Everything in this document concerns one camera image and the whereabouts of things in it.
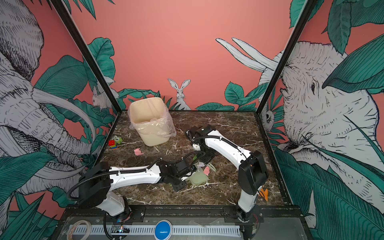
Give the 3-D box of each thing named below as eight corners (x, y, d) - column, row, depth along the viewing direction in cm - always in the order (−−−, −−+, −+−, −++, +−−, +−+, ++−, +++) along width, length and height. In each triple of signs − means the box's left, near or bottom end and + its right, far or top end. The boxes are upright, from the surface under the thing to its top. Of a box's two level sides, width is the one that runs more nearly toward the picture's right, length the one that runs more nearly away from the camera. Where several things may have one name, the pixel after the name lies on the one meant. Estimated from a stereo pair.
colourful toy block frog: (110, 149, 100) (106, 145, 96) (114, 140, 105) (111, 135, 101) (118, 149, 100) (115, 145, 96) (122, 140, 105) (119, 135, 101)
